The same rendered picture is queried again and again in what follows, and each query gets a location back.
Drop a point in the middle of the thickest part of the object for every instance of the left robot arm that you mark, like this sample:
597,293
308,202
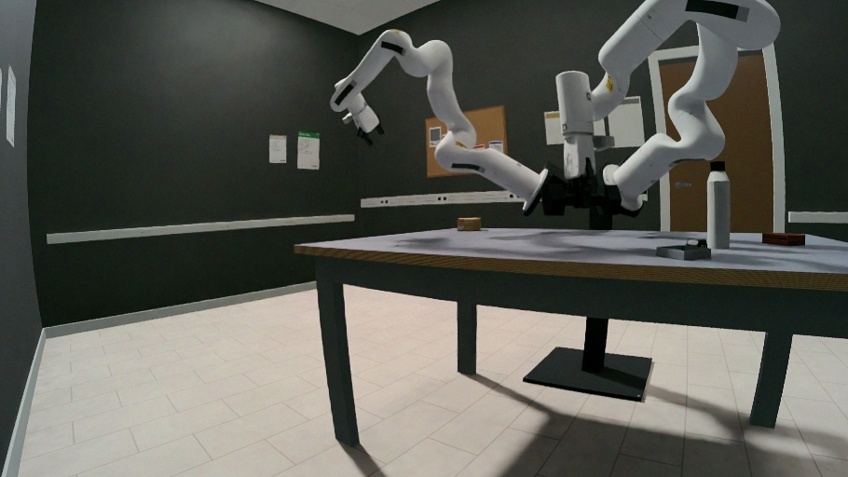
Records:
723,26

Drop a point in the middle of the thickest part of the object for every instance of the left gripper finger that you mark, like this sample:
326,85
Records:
575,188
585,187

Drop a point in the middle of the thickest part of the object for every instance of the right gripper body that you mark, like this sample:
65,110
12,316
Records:
367,119

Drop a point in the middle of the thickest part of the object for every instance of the brown wooden block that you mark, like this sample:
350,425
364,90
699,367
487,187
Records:
783,239

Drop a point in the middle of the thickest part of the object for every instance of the white bottle with black cap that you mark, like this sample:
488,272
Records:
718,207

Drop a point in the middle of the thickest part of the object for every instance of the black hexagonal dumbbell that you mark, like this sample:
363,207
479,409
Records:
607,199

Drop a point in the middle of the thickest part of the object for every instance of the brown cardboard box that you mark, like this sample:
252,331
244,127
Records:
469,224

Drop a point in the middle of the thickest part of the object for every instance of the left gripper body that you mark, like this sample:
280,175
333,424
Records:
577,148

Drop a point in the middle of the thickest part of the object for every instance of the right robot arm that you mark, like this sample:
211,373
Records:
454,152

